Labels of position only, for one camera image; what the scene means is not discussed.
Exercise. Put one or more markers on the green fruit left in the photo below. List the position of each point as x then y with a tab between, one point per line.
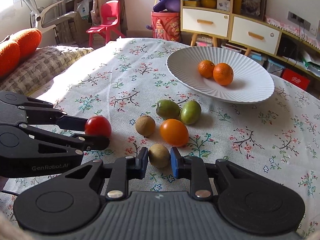
167	109

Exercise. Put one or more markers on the woven checkered cushion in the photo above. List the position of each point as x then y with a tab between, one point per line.
45	64

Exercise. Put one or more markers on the orange tomato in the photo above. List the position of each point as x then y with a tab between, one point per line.
174	132

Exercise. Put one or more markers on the red printed bucket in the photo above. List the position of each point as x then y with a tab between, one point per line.
166	25

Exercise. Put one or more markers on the pink lace cabinet cloth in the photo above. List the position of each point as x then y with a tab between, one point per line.
299	31

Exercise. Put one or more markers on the red tomato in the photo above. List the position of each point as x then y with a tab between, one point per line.
98	126

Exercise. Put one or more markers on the white office chair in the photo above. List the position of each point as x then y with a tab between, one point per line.
38	15

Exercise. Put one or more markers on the red plastic chair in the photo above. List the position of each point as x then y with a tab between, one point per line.
110	22

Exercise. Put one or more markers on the low wooden tv cabinet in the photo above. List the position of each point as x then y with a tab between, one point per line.
263	37

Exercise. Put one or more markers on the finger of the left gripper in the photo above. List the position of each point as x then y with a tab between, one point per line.
28	145
20	109

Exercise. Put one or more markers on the orange right in plate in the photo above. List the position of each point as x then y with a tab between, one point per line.
223	74

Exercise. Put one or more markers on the white ribbed plate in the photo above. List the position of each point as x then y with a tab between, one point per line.
251	83

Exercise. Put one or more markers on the purple toy ball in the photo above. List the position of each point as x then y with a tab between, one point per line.
167	5

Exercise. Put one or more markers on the red flat box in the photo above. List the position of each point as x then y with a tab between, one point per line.
293	77

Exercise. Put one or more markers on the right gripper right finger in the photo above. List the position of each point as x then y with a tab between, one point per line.
244	199

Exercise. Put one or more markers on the orange in plate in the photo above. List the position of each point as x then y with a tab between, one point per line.
223	74
205	68

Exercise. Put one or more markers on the green fruit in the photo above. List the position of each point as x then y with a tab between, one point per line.
190	112
167	109

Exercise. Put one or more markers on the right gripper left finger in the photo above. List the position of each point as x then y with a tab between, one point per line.
75	198

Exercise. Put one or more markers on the orange left in plate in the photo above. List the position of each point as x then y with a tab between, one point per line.
205	68

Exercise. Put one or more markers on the brown round fruit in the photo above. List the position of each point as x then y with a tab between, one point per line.
145	125
159	156

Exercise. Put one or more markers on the wooden desk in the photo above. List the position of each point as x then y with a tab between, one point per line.
81	26

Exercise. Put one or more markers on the orange plush pillow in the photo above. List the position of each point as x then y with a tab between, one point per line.
18	47

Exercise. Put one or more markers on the green fruit right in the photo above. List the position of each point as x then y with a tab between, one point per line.
190	112

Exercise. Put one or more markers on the floral tablecloth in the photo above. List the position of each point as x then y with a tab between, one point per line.
277	138

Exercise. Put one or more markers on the wall power outlet strip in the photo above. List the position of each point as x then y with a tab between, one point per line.
299	21

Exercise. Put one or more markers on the tall wooden shelf cabinet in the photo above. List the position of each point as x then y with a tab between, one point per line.
213	22

